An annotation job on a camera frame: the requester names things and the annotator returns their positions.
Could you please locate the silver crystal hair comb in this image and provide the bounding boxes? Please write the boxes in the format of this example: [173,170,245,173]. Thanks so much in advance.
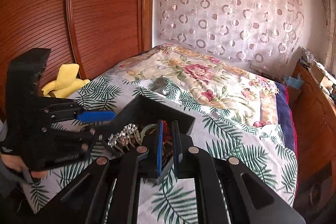
[108,123,139,153]

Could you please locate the pale jade bangle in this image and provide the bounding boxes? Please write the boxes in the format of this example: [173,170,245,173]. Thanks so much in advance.
[140,124,157,140]

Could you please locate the red braided cord bracelet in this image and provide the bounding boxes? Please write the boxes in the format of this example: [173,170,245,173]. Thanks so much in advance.
[161,120,174,159]

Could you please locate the person's left hand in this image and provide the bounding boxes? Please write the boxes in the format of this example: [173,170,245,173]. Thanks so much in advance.
[1,154,48,178]

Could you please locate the yellow plush toy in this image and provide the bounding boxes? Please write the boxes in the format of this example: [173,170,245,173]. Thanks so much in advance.
[42,64,90,98]

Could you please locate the palm leaf print bedsheet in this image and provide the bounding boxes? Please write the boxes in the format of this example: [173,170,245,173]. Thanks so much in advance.
[22,74,299,224]

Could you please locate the black square storage box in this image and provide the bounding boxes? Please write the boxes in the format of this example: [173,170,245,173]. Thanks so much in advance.
[102,96,195,184]

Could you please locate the blue blanket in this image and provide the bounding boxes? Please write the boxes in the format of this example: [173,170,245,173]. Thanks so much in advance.
[275,82,297,155]

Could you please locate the wooden wardrobe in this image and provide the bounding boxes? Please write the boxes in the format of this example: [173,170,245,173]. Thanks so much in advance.
[0,0,156,114]

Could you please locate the cardboard box on cabinet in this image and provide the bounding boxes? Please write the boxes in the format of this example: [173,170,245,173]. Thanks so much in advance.
[310,61,334,89]

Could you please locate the pink circle pattern curtain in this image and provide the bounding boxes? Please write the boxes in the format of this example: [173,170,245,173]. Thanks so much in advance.
[155,0,304,72]

